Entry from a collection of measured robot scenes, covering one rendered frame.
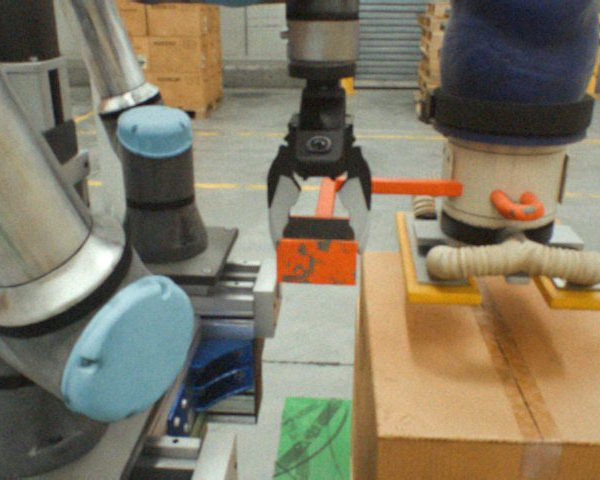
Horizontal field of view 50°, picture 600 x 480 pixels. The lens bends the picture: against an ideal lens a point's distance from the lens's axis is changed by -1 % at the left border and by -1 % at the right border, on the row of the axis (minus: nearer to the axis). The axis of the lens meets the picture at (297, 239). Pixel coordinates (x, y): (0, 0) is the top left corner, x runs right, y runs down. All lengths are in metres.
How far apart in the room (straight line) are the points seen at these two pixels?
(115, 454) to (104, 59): 0.69
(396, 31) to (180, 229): 9.19
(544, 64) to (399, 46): 9.30
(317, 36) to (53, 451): 0.47
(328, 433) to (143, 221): 1.45
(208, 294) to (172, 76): 6.82
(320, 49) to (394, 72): 9.55
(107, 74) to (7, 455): 0.69
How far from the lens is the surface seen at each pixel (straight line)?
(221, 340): 1.11
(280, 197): 0.71
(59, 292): 0.46
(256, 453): 2.28
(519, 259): 0.88
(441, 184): 0.96
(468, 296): 0.90
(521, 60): 0.90
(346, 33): 0.67
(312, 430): 2.37
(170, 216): 1.06
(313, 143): 0.60
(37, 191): 0.44
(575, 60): 0.93
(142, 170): 1.04
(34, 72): 0.81
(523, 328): 1.11
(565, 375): 1.01
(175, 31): 7.77
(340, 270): 0.69
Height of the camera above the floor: 1.46
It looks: 21 degrees down
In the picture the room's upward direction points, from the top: straight up
